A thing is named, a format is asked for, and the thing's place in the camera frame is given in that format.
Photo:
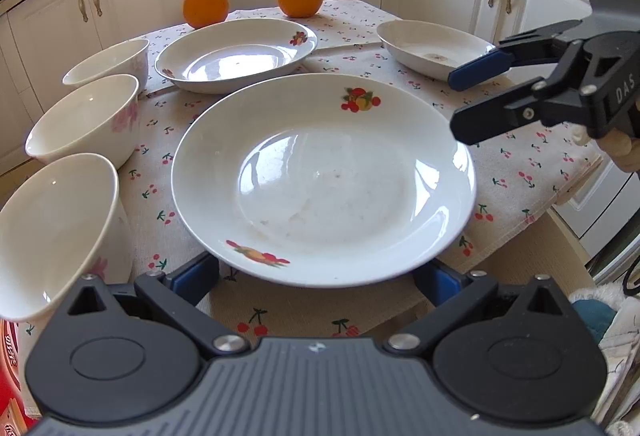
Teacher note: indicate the red cardboard box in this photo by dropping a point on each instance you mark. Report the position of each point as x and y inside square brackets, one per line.
[12, 376]

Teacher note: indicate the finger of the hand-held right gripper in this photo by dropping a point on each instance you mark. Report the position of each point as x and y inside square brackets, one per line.
[480, 69]
[490, 120]

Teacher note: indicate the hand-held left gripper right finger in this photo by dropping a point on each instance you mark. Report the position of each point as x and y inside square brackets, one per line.
[445, 285]

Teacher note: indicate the small plain white plate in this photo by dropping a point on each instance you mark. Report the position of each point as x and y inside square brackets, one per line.
[425, 48]

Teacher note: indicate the cherry print tablecloth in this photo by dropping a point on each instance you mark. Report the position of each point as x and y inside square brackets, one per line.
[510, 176]

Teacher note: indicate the medium white fruit-print plate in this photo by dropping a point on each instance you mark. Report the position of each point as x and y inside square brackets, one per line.
[235, 60]

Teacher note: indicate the person's right hand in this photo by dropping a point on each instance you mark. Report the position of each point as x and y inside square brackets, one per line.
[617, 148]

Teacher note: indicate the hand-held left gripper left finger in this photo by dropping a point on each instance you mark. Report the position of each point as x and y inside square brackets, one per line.
[192, 277]

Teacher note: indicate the large white fruit-print plate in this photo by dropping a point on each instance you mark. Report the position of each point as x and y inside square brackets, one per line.
[320, 176]

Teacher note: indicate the orange without leaves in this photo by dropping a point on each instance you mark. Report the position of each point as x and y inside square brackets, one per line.
[205, 5]

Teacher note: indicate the white bowl pink flower print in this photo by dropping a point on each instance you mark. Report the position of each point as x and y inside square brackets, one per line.
[110, 60]
[50, 226]
[80, 120]

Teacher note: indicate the teal cloth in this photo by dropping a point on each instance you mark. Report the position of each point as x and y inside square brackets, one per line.
[595, 316]

